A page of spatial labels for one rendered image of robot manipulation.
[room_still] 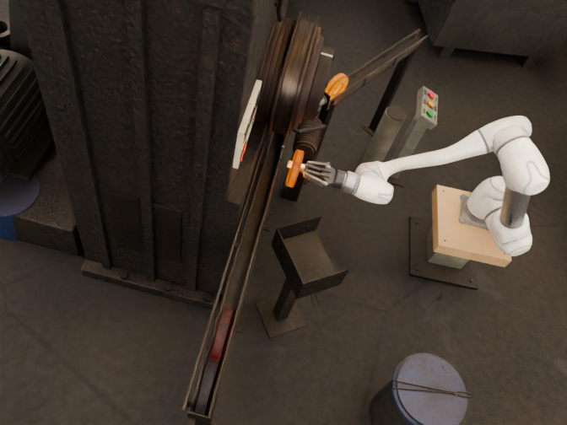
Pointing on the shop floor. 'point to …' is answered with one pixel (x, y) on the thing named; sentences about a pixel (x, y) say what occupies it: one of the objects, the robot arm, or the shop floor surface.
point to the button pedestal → (421, 121)
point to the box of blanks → (497, 27)
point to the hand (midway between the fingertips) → (295, 165)
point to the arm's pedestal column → (466, 277)
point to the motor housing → (310, 142)
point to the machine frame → (153, 131)
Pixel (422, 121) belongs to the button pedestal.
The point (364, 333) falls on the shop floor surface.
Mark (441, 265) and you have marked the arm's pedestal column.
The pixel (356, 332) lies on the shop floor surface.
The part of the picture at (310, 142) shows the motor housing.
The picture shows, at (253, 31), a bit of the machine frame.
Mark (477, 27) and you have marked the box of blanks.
